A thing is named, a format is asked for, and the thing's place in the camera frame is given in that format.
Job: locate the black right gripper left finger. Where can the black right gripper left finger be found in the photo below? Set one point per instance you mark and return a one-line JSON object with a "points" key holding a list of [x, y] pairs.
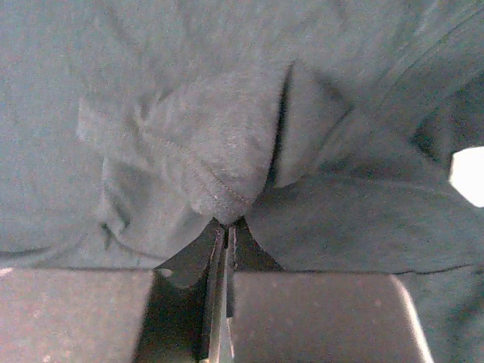
{"points": [[169, 314]]}

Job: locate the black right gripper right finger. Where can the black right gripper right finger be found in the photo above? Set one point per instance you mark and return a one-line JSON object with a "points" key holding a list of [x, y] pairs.
{"points": [[317, 316]]}

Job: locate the black t shirt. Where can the black t shirt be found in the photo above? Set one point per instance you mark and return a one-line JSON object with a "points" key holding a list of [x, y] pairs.
{"points": [[325, 128]]}

